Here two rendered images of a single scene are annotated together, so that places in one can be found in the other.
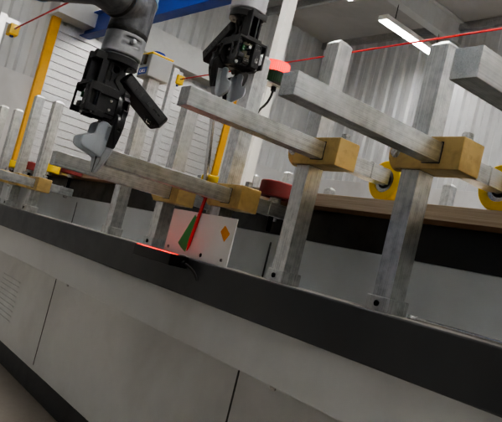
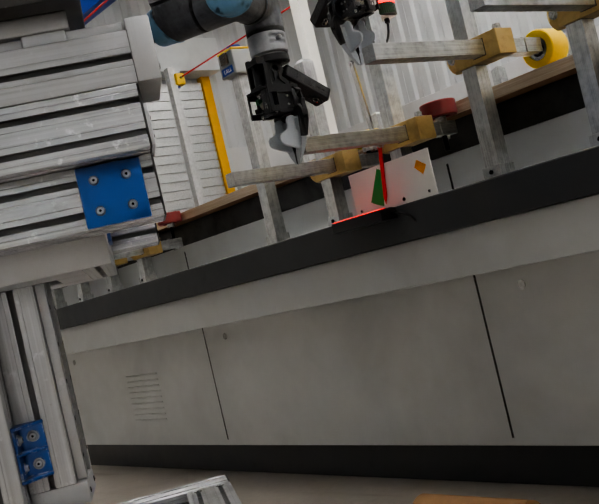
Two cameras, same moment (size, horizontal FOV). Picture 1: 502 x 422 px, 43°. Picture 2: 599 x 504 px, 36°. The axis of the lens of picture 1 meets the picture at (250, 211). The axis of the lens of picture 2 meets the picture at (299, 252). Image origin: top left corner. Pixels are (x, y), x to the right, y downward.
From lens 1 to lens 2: 0.74 m
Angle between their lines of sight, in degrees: 3
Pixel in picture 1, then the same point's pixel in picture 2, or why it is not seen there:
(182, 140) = (316, 112)
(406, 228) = (593, 69)
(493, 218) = not seen: outside the picture
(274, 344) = (521, 228)
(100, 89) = (275, 89)
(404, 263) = not seen: outside the picture
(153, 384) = (391, 363)
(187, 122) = not seen: hidden behind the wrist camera
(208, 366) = (443, 310)
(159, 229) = (339, 204)
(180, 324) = (414, 271)
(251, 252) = not seen: hidden behind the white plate
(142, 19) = (275, 14)
